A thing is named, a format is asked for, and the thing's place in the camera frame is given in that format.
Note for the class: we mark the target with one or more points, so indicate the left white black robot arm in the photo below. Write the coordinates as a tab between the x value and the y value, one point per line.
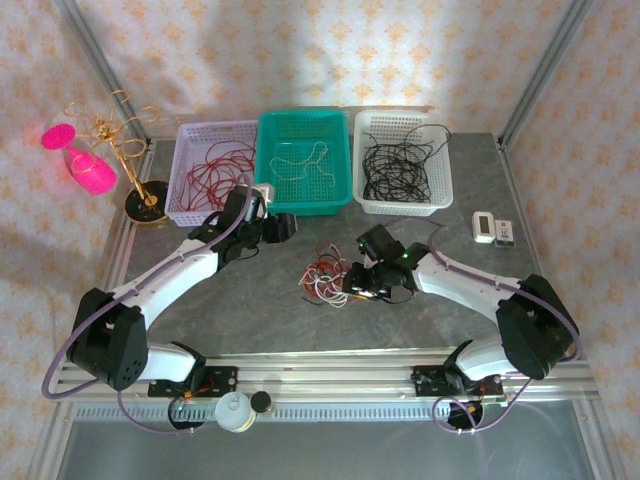
165	280

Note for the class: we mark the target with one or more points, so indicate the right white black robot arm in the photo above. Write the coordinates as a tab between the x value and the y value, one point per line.
465	285

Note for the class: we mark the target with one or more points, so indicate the teal plastic basket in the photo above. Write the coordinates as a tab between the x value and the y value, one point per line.
300	200

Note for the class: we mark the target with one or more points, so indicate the white plastic basket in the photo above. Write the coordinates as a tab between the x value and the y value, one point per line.
400	207

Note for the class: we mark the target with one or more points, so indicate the lavender plastic basket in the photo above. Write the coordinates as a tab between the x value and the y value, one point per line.
215	131

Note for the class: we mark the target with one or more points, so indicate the gold glass rack black base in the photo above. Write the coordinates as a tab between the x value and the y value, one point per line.
145	205

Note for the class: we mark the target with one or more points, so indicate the white digital timer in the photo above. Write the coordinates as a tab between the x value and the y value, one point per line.
483	227

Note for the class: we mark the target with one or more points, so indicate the small black labelled device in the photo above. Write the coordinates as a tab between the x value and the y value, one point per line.
505	234

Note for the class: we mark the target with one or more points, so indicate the small black cap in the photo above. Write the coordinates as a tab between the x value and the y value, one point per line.
260	401

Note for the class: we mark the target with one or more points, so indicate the pink wine glass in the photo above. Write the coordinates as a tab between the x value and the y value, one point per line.
92	175

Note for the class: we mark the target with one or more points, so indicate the white plastic jar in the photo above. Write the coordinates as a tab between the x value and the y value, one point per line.
234	412

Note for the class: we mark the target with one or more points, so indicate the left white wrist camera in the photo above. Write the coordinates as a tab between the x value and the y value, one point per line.
263	192

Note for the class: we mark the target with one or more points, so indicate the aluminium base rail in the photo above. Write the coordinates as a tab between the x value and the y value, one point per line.
325	372

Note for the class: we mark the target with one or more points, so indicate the aluminium frame post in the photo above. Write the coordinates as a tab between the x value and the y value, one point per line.
100	65
545	65

